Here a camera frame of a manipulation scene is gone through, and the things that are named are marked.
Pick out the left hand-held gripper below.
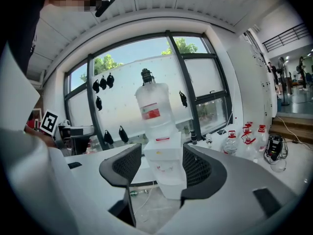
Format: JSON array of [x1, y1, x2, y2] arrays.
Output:
[[39, 109, 95, 156]]

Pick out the tangle of black cables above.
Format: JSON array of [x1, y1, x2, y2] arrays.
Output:
[[263, 141, 289, 173]]

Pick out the black standing fan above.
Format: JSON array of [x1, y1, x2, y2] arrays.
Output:
[[277, 56, 291, 107]]

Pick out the wooden steps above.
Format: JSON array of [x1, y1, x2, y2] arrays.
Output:
[[270, 115, 313, 145]]

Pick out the thin cream cable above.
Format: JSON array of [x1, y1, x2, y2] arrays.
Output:
[[275, 115, 313, 145]]

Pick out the white water dispenser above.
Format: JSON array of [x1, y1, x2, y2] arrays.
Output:
[[143, 131, 188, 200]]

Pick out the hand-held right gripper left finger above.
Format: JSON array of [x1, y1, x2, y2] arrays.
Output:
[[48, 143, 157, 235]]

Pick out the person's black shirt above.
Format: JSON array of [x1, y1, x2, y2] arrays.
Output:
[[0, 0, 53, 73]]

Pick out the black head-mounted camera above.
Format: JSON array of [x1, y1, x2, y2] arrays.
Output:
[[94, 0, 116, 18]]

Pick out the black bottle with handle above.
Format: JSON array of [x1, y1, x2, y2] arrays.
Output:
[[140, 68, 156, 86]]

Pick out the black metal railing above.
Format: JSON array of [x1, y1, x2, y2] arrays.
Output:
[[262, 23, 309, 53]]

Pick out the black power station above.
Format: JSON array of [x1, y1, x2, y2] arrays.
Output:
[[265, 134, 284, 163]]

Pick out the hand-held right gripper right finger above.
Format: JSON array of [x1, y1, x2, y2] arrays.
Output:
[[151, 143, 298, 235]]

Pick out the white locker wall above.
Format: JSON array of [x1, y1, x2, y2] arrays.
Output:
[[226, 30, 273, 132]]

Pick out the white power cable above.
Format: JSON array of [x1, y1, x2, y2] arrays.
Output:
[[133, 187, 154, 216]]

